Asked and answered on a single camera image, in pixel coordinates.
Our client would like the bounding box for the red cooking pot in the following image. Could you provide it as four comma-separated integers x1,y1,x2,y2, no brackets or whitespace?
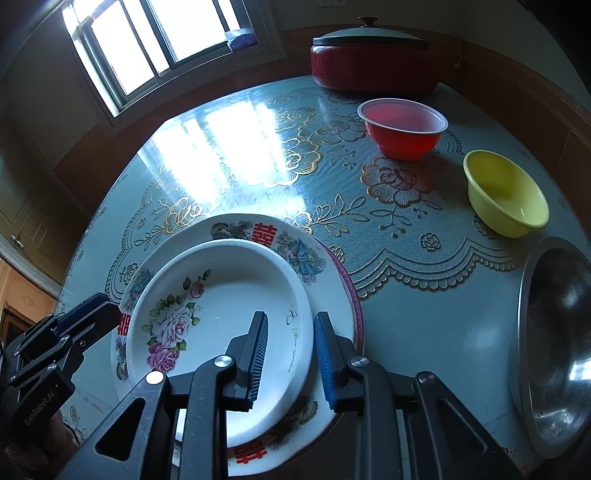
310,41,441,96

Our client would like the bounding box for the white rose-print deep plate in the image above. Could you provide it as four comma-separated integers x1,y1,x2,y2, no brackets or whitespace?
126,239,315,448

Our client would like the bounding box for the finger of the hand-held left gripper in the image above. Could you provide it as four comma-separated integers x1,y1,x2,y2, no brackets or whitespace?
69,302,123,356
58,292,110,330

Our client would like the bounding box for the window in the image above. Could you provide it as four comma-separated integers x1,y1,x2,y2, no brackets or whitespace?
60,0,287,118

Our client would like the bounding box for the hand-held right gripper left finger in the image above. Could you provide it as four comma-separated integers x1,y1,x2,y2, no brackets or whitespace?
55,311,269,480

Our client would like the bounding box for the grey pot lid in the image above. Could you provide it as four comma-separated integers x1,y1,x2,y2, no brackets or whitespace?
312,17,429,49

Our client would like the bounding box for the large purple-rimmed floral plate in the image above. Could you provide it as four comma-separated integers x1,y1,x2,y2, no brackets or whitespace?
318,239,366,365

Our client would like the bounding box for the stainless steel bowl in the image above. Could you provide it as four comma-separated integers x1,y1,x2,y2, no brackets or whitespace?
508,237,591,460

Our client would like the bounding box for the yellow plastic bowl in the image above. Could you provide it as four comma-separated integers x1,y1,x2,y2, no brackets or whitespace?
463,150,550,239

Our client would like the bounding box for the deep plate with red print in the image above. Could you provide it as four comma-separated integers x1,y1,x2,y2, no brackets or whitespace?
111,213,358,478

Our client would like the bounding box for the red plastic bowl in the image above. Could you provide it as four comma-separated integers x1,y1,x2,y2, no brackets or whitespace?
357,98,448,161

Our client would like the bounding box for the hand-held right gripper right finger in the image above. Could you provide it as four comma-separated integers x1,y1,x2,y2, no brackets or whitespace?
313,311,525,480

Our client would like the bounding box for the purple item on windowsill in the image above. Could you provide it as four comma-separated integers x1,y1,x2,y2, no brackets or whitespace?
227,28,258,51

